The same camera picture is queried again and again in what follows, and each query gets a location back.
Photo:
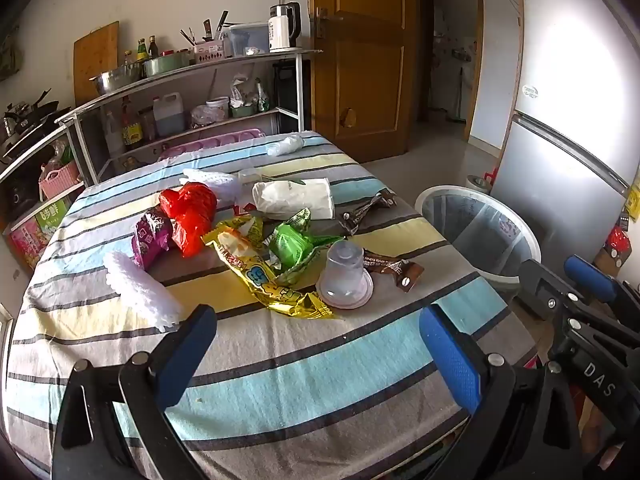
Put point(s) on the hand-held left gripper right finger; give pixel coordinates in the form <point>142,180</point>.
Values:
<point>450,355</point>

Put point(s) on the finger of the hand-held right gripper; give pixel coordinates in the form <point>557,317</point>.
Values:
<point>542,282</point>
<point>592,277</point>

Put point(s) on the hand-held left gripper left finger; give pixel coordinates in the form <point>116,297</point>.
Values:
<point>186,355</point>

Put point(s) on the white trash bin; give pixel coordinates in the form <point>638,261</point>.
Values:
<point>480,230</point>

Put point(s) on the red plastic bag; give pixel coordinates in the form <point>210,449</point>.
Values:
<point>192,215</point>

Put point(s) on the white paper bag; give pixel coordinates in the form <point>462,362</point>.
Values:
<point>295,197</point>

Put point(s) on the cardboard box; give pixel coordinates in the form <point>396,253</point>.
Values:
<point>610,262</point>

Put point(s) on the small red bag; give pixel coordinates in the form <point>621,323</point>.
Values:
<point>619,240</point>

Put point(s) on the white foam net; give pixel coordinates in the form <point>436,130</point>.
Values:
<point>140,290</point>

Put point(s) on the yellow packet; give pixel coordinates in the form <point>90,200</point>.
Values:
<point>631,206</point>

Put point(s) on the brown wrapper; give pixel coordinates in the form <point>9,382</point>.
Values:
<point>397,270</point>
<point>365,210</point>

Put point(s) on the yellow snack wrapper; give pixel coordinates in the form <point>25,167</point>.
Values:
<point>255,275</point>

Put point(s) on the white paper roll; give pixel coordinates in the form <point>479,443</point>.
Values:
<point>477,182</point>

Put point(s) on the purple snack packet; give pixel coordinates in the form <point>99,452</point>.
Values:
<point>150,237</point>

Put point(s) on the clear plastic cup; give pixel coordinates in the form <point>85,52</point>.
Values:
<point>248,177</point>
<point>342,275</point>

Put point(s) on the green snack packet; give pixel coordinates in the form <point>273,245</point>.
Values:
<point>290,247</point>

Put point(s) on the red card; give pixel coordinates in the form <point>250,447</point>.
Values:
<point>245,209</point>

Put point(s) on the silver refrigerator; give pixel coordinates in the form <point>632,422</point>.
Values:
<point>565,110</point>

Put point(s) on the pink box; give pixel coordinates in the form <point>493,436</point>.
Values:
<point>27,245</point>

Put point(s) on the green box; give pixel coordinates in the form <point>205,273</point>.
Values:
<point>52,215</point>

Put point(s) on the pink plastic basket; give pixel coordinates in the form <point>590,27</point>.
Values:
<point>60,182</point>

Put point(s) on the pink plastic tray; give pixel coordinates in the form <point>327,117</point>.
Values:
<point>220,142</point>

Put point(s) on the yellow-labelled oil bottle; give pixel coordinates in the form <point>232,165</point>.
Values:
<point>132,130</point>

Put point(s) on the white plastic bottle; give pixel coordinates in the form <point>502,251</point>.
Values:
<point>112,135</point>

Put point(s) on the crumpled white plastic bag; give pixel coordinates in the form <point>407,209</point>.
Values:
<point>285,145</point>

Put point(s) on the glass jar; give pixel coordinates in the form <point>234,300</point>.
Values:
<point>147,122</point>

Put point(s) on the white plastic jug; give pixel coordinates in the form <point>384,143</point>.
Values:
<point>169,117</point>

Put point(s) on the crumpled clear plastic bag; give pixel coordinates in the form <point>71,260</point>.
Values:
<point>202,116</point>

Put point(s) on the white plastic tub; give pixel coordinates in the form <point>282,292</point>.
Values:
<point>217,107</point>

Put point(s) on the green bowl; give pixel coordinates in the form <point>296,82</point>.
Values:
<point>243,111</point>

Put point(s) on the low metal shelf rack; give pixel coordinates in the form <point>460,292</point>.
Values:
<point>30,152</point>

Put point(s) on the knotted white plastic bag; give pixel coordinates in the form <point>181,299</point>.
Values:
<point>240,91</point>

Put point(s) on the steel mixing bowl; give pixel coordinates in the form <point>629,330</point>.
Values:
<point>117,80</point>

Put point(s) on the stack of cooking pots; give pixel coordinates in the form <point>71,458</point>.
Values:
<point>27,120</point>

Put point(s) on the wooden door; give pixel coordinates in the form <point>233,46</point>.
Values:
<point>360,60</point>

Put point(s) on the tall metal shelf rack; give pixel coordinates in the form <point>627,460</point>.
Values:
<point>300,90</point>

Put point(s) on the green enamel basin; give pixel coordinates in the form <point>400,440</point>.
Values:
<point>167,65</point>

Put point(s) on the small yellow-capped bottle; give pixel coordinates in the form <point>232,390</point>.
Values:
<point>128,57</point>

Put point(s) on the pink utensil holder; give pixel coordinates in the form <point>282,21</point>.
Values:
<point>210,52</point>

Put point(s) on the wooden cutting board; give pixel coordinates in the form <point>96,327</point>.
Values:
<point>95,65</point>

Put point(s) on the green glass bottle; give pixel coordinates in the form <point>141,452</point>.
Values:
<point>142,51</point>

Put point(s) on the dark sauce bottle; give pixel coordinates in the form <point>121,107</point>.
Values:
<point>153,46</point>

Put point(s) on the bundle of chopsticks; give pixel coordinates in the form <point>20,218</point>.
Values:
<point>187,36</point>

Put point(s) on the clear storage box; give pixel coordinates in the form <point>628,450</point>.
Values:
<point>247,40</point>

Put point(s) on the kitchen knife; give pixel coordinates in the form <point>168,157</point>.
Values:
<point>206,30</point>
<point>221,20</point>

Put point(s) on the white electric kettle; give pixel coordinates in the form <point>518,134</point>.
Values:
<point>282,30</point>

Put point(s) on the hanging green cloth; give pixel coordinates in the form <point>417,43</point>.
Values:
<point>11,57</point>

